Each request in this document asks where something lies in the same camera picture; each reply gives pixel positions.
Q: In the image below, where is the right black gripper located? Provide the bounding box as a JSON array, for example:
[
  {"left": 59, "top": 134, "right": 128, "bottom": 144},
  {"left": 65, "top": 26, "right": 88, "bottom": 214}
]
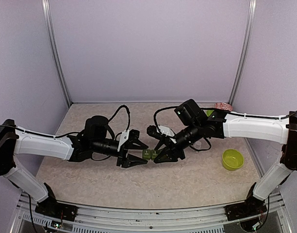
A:
[{"left": 153, "top": 121, "right": 202, "bottom": 164}]

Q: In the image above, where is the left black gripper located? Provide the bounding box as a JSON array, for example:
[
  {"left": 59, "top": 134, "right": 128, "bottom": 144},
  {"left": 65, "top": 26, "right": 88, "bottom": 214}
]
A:
[{"left": 92, "top": 138, "right": 149, "bottom": 168}]

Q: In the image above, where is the green weekly pill organizer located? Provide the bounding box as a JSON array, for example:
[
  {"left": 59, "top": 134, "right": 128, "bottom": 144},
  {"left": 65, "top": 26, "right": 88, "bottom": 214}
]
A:
[{"left": 142, "top": 149, "right": 162, "bottom": 161}]

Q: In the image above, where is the small white pill bottle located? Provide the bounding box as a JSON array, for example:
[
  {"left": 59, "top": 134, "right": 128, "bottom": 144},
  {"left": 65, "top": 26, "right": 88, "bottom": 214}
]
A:
[{"left": 192, "top": 141, "right": 202, "bottom": 153}]

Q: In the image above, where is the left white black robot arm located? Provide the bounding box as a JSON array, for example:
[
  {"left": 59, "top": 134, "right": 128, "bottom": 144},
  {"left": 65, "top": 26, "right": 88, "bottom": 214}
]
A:
[{"left": 0, "top": 116, "right": 148, "bottom": 216}]

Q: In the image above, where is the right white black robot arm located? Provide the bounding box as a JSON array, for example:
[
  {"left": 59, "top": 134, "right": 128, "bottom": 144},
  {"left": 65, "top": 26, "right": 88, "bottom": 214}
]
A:
[{"left": 147, "top": 99, "right": 297, "bottom": 218}]

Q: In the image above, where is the green saucer plate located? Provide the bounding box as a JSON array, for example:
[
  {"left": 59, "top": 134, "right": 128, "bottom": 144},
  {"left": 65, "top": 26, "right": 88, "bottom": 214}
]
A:
[{"left": 206, "top": 110, "right": 214, "bottom": 117}]

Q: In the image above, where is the lime green bowl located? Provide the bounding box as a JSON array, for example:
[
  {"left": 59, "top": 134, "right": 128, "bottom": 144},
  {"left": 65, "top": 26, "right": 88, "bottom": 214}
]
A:
[{"left": 222, "top": 149, "right": 245, "bottom": 171}]

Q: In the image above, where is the red patterned white bowl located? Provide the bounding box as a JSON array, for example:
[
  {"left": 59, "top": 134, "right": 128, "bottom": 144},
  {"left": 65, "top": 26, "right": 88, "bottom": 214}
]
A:
[{"left": 214, "top": 102, "right": 233, "bottom": 112}]

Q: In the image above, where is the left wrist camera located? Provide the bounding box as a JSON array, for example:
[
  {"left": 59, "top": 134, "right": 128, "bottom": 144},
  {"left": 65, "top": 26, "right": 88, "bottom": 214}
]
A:
[{"left": 129, "top": 129, "right": 140, "bottom": 140}]

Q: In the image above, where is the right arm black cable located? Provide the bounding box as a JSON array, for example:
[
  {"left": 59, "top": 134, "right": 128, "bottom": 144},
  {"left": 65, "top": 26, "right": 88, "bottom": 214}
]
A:
[{"left": 153, "top": 105, "right": 181, "bottom": 132}]

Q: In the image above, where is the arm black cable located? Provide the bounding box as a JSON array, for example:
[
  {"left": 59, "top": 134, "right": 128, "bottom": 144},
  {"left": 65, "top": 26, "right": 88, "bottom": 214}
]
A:
[
  {"left": 153, "top": 105, "right": 181, "bottom": 132},
  {"left": 107, "top": 104, "right": 131, "bottom": 133}
]

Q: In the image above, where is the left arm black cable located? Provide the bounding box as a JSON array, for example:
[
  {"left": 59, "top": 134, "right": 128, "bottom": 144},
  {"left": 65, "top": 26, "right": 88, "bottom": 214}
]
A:
[{"left": 107, "top": 104, "right": 131, "bottom": 133}]

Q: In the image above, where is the front aluminium rail base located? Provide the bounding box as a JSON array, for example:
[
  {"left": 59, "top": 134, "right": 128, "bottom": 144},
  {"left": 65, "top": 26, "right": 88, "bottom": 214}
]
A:
[{"left": 10, "top": 191, "right": 295, "bottom": 233}]

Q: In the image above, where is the right aluminium frame post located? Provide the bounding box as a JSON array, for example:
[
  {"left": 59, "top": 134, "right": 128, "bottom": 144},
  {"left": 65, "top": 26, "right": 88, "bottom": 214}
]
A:
[{"left": 228, "top": 0, "right": 257, "bottom": 105}]

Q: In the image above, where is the aluminium frame post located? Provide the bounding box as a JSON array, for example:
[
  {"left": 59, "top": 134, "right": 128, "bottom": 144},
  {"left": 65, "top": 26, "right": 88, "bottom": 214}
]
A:
[
  {"left": 42, "top": 0, "right": 73, "bottom": 108},
  {"left": 228, "top": 0, "right": 257, "bottom": 105}
]

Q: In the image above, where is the left aluminium frame post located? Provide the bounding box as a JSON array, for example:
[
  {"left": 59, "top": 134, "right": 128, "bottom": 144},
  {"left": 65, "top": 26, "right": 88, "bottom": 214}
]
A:
[{"left": 42, "top": 0, "right": 73, "bottom": 108}]

